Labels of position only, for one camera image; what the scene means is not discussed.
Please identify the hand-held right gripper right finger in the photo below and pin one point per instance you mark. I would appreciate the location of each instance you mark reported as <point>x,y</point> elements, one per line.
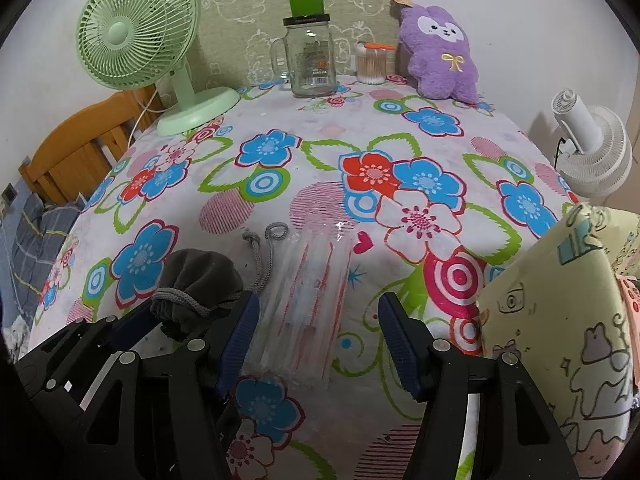
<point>400,350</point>

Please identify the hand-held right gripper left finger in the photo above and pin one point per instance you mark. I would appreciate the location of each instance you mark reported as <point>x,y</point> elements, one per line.
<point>240,340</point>

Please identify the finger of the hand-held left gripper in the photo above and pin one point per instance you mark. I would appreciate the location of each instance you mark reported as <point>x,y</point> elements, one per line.
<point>130,325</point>

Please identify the clear plastic packet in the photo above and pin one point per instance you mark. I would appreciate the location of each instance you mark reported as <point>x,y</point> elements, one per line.
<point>305,310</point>

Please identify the yellow cartoon print storage box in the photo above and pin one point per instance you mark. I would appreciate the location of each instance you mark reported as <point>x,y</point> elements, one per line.
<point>550,335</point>

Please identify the grey plaid bedding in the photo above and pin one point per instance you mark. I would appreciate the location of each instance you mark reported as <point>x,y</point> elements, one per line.
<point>30,240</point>

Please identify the floral tablecloth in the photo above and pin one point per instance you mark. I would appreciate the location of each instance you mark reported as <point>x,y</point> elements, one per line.
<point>310,170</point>

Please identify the white desk fan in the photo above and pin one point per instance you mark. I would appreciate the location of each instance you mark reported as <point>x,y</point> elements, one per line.
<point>595,160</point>

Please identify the cotton swab container orange lid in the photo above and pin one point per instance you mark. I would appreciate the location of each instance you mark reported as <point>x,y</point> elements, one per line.
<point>372,67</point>

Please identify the purple plush bunny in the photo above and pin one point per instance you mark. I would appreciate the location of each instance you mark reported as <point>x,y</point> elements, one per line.
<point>440,65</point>

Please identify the glass jar mug green lid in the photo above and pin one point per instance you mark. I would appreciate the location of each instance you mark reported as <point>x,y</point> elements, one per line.
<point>307,60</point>

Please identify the green desk fan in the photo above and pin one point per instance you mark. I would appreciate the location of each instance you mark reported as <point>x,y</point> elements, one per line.
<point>130,30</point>

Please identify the green patterned board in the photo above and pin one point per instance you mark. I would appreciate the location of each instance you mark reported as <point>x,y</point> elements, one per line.
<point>240,35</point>

